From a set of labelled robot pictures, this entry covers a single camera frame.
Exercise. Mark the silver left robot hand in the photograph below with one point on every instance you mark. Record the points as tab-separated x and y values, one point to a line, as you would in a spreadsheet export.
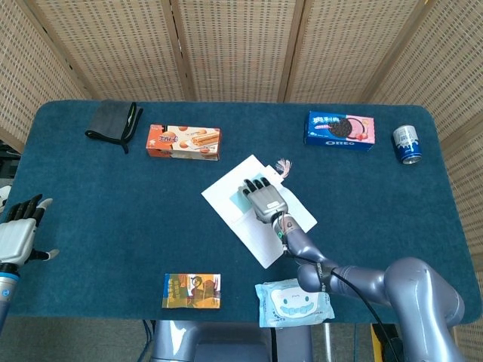
15	239

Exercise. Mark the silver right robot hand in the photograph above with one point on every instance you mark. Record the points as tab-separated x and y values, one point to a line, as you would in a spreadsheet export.
268	203

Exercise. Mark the light blue bookmark pink tassel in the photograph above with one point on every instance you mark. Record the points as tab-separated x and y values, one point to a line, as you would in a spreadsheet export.
239	200

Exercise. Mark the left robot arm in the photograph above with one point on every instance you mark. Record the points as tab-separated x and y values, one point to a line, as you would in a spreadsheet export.
5	290

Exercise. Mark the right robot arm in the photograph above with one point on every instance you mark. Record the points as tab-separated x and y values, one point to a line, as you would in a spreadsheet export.
415	294

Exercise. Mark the open white lined notebook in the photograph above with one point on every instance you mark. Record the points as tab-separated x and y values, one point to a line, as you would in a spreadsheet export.
222	196

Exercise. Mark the teal table cloth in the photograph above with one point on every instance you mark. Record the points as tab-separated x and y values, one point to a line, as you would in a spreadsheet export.
113	226

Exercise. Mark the blue pink Oreo box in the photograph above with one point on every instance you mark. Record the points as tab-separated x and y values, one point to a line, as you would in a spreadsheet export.
336	130

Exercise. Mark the orange wafer roll box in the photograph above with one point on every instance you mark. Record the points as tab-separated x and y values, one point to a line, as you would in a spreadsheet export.
185	143

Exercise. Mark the light blue wet wipes pack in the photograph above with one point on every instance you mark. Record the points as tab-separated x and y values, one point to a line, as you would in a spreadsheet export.
290	307

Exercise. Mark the yellow green Oreo cocoa box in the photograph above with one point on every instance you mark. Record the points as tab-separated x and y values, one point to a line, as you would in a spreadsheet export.
190	291

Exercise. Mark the grey robot torso base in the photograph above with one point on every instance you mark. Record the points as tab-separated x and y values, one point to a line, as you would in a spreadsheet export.
226	343

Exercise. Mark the grey cloth black trim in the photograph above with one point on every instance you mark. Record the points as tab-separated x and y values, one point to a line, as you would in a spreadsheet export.
107	120

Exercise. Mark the blue white drink can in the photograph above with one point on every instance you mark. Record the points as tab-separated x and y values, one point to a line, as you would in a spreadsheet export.
407	145

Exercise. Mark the woven folding screen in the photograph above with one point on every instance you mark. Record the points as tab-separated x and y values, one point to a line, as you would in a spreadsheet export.
241	45

